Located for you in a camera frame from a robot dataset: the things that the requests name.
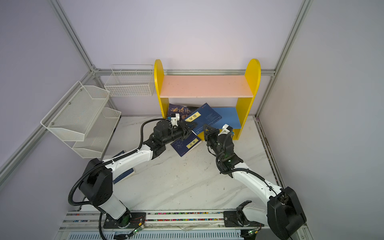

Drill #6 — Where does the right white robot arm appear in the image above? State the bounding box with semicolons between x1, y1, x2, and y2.
203;125;307;240

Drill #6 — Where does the navy book under left arm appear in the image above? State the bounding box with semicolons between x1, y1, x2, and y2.
113;160;134;184

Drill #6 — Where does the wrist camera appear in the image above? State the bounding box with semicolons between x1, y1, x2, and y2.
220;124;233;135
169;113;180;127

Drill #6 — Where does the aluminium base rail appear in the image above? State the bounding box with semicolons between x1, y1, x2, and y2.
55;210;278;240

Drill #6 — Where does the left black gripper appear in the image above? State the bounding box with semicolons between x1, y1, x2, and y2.
163;121;197;146

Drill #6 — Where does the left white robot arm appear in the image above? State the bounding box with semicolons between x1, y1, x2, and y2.
75;119;198;222

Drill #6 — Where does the navy book yellow label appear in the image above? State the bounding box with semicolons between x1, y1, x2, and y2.
184;103;222;135

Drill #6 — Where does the white wire basket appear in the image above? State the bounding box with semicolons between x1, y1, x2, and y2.
105;65;155;97

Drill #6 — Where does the white mesh two-tier rack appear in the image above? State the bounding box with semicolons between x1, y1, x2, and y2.
41;82;121;159

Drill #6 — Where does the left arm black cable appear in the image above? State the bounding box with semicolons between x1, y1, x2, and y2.
67;118;166;240

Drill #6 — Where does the navy bagua book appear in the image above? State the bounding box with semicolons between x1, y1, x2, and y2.
171;133;202;157

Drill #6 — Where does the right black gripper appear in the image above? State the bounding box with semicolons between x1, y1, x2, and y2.
202;123;223;161

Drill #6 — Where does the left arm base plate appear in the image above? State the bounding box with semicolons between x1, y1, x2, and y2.
103;212;147;229

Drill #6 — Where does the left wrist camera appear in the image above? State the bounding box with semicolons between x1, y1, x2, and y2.
169;113;180;127

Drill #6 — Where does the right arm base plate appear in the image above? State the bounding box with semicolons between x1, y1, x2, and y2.
223;211;265;227

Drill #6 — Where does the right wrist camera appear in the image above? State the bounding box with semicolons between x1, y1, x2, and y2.
220;124;233;135

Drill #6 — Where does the purple illustrated book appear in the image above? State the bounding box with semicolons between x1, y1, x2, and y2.
167;104;199;119

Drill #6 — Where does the yellow pink blue bookshelf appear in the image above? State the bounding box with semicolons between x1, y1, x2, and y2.
154;59;262;140

